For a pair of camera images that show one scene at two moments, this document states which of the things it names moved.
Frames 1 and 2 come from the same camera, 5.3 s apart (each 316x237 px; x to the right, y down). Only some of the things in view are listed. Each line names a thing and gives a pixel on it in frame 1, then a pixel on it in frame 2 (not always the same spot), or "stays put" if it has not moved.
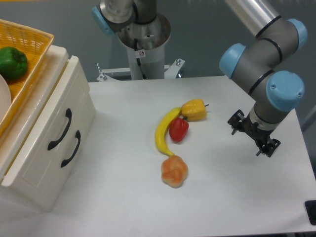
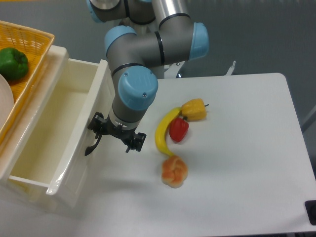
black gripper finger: [234, 120] to [96, 124]
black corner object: [310, 208] stays put
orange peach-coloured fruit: [174, 171] stays put
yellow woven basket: [34, 45] stays put
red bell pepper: [178, 128] stays put
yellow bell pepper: [194, 110] stays put
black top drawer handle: [68, 114] to [90, 149]
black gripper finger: [268, 147] to [137, 142]
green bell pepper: [13, 62] stays put
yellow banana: [162, 127] stays put
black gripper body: [259, 135] to [108, 127]
